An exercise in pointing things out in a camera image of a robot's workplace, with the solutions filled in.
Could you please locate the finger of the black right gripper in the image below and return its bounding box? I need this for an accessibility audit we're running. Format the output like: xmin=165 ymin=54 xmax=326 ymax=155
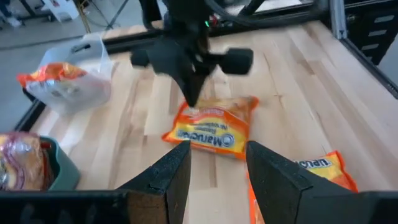
xmin=169 ymin=73 xmax=193 ymax=107
xmin=191 ymin=73 xmax=209 ymax=107

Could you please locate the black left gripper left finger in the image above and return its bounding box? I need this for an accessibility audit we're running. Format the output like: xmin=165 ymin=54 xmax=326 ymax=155
xmin=117 ymin=140 xmax=192 ymax=224

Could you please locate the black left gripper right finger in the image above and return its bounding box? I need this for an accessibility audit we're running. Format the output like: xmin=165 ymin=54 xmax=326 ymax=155
xmin=246 ymin=140 xmax=355 ymax=224

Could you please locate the clear plastic bin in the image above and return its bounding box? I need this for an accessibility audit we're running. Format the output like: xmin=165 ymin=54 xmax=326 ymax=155
xmin=26 ymin=32 xmax=114 ymax=114

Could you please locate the yellow floor cable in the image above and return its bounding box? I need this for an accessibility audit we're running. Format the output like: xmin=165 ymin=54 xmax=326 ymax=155
xmin=74 ymin=0 xmax=93 ymax=34

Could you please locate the maroon Maruchan noodle pack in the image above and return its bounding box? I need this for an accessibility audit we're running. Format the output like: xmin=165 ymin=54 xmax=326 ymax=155
xmin=0 ymin=131 xmax=54 ymax=191

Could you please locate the green plastic bin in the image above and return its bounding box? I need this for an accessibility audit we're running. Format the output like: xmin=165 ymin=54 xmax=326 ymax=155
xmin=39 ymin=135 xmax=81 ymax=191

